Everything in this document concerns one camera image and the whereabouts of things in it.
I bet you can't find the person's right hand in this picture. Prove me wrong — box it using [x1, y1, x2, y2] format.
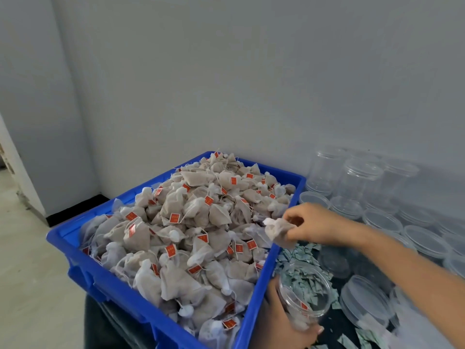
[283, 203, 366, 249]

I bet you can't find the person's left hand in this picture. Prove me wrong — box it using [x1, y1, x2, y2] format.
[250, 278, 324, 349]

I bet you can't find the pile of green desiccant packets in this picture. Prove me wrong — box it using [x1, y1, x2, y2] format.
[272, 239, 393, 349]

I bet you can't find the white mesh tea bag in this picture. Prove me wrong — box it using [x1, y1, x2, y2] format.
[263, 216, 297, 249]

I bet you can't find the clear jar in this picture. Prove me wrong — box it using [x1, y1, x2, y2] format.
[276, 260, 335, 330]

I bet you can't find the group of lidded jars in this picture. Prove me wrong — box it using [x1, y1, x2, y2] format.
[298, 146, 465, 281]

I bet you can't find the stack of clear lids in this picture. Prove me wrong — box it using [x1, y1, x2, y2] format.
[340, 274, 397, 328]

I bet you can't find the pile of tea bags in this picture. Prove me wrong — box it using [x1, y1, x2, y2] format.
[80, 151, 297, 346]

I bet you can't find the pile of white label papers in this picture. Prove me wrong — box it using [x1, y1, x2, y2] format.
[385, 287, 465, 349]

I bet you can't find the person's right forearm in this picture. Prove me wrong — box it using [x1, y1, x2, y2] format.
[352, 225, 465, 349]

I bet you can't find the blue plastic tray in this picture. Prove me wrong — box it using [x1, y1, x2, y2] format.
[47, 151, 308, 349]

